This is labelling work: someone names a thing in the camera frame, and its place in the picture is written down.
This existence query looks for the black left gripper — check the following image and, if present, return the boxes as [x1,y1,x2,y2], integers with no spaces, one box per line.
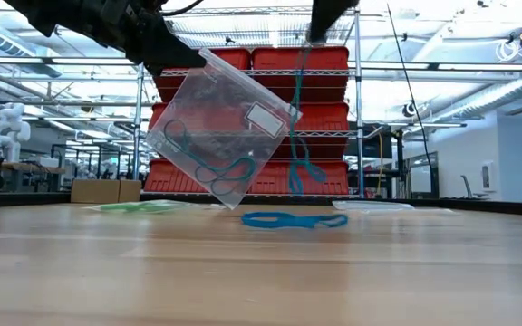
[101,0,208,77]

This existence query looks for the clear plastic zip bag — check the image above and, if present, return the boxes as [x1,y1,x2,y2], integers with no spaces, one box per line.
[82,197,227,216]
[332,199,416,212]
[145,47,304,211]

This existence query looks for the teal rubber band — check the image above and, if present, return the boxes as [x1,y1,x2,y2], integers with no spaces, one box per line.
[286,44,329,197]
[162,118,258,197]

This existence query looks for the small cardboard box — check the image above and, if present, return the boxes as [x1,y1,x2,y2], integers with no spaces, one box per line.
[70,177,143,204]

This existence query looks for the background wooden workbench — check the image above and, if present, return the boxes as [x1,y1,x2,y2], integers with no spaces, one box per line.
[0,157,67,192]

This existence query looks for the grey background chair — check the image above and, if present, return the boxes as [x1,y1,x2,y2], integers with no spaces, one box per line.
[459,174,491,201]

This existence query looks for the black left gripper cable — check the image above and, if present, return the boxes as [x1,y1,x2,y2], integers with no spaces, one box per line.
[159,0,204,17]

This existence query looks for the long black cable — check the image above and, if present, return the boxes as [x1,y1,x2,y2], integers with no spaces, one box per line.
[386,4,435,191]

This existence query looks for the chrome wire shelf rack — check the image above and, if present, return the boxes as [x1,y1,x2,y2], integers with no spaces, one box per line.
[133,5,366,200]

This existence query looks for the black aluminium table frame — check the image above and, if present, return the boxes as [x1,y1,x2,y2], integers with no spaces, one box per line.
[0,191,522,218]

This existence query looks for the white wall dispenser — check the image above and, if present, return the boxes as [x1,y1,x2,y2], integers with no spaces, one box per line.
[481,162,493,191]

